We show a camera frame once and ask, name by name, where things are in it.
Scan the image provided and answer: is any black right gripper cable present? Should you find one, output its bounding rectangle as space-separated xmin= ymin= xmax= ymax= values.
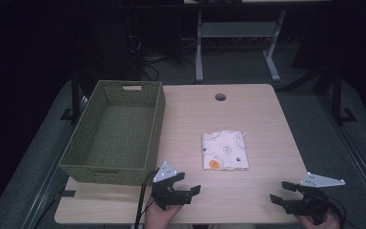
xmin=328 ymin=196 xmax=353 ymax=229

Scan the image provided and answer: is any folded white patterned cloth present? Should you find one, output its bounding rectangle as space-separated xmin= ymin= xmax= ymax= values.
xmin=201 ymin=129 xmax=250 ymax=172

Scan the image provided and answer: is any green woven basket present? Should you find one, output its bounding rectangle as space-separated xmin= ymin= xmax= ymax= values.
xmin=58 ymin=79 xmax=167 ymax=187

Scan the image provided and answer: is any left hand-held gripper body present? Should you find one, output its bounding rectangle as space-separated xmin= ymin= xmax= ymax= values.
xmin=150 ymin=161 xmax=193 ymax=211

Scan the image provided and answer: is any person's right hand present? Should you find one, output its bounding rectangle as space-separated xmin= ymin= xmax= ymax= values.
xmin=295 ymin=210 xmax=341 ymax=229

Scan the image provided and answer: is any bundle of floor cables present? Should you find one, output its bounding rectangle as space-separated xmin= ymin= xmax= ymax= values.
xmin=128 ymin=33 xmax=198 ymax=82

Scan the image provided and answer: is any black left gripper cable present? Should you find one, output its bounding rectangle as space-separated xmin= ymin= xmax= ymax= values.
xmin=133 ymin=169 xmax=160 ymax=229

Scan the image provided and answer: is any grey metal desk frame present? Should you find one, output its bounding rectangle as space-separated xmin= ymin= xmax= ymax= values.
xmin=194 ymin=9 xmax=288 ymax=83

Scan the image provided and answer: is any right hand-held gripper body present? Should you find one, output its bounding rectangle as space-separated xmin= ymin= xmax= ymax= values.
xmin=281 ymin=171 xmax=347 ymax=225

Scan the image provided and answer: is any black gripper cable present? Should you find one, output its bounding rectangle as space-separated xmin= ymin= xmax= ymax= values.
xmin=328 ymin=196 xmax=353 ymax=229
xmin=133 ymin=169 xmax=160 ymax=229

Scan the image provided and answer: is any black metal stand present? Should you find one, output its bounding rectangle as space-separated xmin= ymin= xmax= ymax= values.
xmin=329 ymin=68 xmax=357 ymax=126
xmin=60 ymin=71 xmax=89 ymax=124

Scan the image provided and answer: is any person's left hand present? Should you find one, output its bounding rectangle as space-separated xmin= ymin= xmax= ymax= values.
xmin=144 ymin=196 xmax=184 ymax=229

